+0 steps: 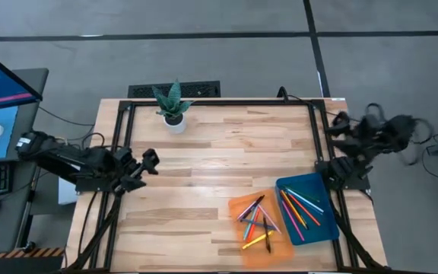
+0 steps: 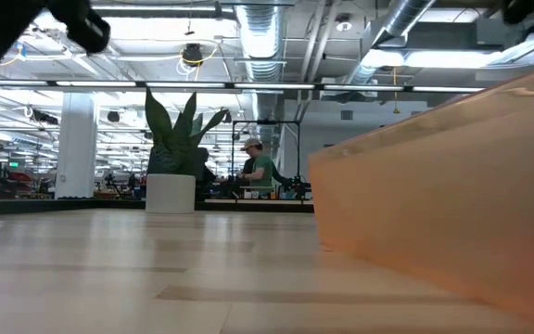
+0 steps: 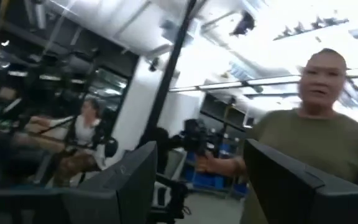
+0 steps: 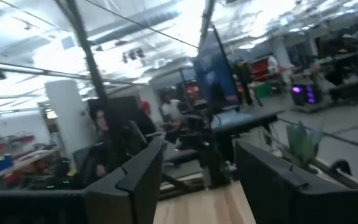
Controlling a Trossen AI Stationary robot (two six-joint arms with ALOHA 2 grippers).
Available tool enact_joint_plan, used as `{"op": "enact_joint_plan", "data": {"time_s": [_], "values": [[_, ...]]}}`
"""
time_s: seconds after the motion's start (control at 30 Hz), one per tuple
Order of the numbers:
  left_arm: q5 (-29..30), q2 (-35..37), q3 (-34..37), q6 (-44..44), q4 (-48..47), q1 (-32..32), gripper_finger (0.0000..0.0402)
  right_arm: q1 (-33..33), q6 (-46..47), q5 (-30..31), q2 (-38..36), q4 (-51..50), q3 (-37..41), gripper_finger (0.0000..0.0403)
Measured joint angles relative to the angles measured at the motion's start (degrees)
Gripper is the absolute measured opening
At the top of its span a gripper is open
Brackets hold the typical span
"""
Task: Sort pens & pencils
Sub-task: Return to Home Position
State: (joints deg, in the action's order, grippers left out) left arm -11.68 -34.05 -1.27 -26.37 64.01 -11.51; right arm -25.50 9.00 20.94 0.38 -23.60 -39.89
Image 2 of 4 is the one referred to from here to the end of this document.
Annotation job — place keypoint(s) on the orange translucent plastic bin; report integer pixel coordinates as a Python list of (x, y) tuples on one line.
[(457, 209)]

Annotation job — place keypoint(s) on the background black robot arm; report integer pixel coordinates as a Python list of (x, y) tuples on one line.
[(297, 188)]

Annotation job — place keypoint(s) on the white building column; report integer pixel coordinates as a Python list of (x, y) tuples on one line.
[(77, 144)]

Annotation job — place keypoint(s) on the green snake plant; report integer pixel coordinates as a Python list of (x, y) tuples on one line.
[(179, 139)]

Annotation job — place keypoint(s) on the white round plant pot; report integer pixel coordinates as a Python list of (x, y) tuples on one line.
[(169, 192)]

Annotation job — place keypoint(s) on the silver smooth ventilation duct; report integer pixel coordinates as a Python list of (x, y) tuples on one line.
[(401, 18)]

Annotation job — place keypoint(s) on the silver ribbed ventilation duct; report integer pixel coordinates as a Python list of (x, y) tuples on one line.
[(260, 32)]

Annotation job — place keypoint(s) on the black table edge rail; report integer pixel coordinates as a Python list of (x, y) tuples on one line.
[(109, 205)]

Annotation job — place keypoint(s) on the long ceiling light rail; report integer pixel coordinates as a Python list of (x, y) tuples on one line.
[(271, 86)]

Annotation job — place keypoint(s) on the black metal rig frame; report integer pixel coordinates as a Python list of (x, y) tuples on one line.
[(267, 122)]

